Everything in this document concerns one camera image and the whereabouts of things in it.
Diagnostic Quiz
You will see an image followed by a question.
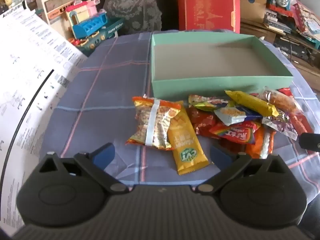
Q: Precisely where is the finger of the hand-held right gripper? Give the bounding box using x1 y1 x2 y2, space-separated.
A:
299 132 320 152

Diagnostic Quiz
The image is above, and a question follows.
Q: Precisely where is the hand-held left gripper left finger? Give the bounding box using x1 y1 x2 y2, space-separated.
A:
37 142 130 195

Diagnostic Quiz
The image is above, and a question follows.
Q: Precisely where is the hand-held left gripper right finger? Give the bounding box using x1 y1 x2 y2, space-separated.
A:
194 144 290 195

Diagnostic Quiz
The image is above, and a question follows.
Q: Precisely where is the long red packet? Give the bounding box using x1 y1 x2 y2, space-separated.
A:
289 111 315 136

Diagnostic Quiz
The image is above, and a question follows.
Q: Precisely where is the red rainbow candy bag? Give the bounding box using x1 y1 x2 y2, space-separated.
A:
209 121 262 145

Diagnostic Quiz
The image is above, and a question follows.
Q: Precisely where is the purple candy bag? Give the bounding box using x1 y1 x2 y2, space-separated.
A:
262 112 298 140

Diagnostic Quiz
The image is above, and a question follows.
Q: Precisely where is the orange-yellow bar packet green logo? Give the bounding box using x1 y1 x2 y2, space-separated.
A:
167 105 210 176

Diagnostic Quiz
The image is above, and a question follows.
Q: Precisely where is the red foil packet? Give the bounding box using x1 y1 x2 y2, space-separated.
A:
186 107 217 137

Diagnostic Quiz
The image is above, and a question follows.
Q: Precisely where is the small orange silver-striped packet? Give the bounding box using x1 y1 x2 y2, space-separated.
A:
246 126 276 159

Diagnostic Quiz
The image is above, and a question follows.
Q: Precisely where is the light blue white packet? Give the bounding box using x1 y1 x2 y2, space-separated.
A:
214 106 263 126

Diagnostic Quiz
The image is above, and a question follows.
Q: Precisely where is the clear bread roll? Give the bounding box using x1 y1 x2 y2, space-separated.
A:
250 88 302 113

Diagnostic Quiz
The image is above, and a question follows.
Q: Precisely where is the large orange silver-striped snack bag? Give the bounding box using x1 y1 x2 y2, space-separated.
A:
126 94 182 151

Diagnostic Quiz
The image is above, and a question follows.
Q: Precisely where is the small green yellow packet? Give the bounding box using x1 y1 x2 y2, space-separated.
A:
188 94 235 112

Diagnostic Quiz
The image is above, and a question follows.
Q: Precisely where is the plain yellow packet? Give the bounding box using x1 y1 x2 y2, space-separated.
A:
224 90 280 117

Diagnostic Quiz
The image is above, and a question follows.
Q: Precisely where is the green cardboard box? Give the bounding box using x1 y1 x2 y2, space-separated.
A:
150 32 293 98

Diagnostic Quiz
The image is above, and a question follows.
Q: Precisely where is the blue plaid tablecloth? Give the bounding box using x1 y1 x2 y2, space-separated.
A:
41 29 320 205

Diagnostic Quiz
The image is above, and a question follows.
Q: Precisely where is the white printed sheet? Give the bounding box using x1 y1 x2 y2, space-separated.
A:
0 5 88 233

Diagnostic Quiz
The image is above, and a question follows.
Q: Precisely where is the colourful paper pile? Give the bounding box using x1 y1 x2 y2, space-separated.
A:
291 0 320 50

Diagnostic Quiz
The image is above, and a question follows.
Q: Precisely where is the teal toy box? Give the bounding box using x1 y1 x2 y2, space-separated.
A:
75 17 124 57

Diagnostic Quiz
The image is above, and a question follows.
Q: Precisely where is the wooden cabinet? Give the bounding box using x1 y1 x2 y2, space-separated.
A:
240 20 320 93

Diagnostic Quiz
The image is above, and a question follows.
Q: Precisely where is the clear plastic box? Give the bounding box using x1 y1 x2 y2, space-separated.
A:
264 10 292 33

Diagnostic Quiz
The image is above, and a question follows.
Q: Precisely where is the pink blue toy kitchen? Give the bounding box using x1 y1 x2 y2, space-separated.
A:
65 1 108 39

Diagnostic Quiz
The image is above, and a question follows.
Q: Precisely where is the grey lace cloth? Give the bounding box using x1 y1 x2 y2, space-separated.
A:
104 0 163 37

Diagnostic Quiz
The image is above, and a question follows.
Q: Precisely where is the brown cardboard box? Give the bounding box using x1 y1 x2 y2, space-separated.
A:
239 0 270 23

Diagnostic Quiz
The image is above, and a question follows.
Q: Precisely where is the red gift box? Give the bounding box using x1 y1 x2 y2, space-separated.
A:
174 0 242 34

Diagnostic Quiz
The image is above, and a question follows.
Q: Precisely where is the cream toy house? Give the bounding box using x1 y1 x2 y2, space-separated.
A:
35 0 97 25

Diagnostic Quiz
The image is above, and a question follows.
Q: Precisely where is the black cable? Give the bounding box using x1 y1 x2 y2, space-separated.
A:
285 34 294 63

